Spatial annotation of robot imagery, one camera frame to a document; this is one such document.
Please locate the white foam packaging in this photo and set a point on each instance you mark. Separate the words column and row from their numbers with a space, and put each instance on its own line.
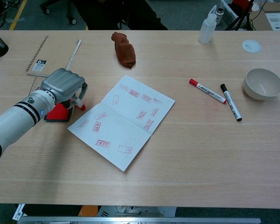
column 278, row 22

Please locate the small white black-capped bottle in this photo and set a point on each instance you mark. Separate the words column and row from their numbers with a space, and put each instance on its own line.
column 219, row 15

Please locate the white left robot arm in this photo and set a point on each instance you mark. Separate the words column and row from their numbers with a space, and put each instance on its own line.
column 16, row 119

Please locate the silver metal rail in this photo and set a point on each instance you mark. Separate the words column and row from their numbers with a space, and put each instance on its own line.
column 130, row 220

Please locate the white plastic basket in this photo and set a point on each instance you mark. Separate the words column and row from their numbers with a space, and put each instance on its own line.
column 229, row 12

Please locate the orange object under table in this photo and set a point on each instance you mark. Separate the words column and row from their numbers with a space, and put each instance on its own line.
column 88, row 211

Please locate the red white rubber stamp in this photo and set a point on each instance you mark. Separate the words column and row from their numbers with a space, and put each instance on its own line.
column 80, row 107

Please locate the black whiteboard marker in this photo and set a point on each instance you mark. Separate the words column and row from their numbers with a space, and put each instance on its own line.
column 231, row 102

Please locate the translucent squeeze bottle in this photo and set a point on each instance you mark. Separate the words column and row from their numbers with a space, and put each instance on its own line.
column 207, row 29

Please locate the white machine under table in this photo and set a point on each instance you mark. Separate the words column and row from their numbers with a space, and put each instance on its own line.
column 135, row 211

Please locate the beige bowl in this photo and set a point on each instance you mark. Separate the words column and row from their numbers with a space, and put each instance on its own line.
column 262, row 85

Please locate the white stamped notebook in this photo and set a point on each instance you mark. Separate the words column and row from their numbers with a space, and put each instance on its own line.
column 121, row 126

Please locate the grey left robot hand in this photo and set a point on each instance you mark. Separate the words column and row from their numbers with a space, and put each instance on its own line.
column 61, row 84

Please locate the person in black clothes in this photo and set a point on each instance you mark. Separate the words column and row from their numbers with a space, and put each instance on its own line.
column 107, row 14

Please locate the red whiteboard marker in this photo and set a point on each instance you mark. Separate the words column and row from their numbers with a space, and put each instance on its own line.
column 207, row 91

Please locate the clear ink pad lid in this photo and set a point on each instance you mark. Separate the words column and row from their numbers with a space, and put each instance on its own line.
column 36, row 85

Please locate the brown cardboard box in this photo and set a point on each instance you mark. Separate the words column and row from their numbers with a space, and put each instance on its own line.
column 259, row 22

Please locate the brown spiral notebook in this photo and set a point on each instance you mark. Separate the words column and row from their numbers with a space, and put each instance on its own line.
column 54, row 53

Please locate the black office chair base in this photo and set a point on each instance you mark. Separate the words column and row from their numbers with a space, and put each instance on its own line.
column 68, row 9

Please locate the white printed label sheet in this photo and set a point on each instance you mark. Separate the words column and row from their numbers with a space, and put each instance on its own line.
column 18, row 211

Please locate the red ink pad tray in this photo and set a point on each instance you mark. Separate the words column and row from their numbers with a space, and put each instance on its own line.
column 58, row 114

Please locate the black tripod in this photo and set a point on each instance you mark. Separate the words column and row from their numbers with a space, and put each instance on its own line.
column 242, row 16

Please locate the reddish brown cloth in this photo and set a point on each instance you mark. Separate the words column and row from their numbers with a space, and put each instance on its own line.
column 124, row 52

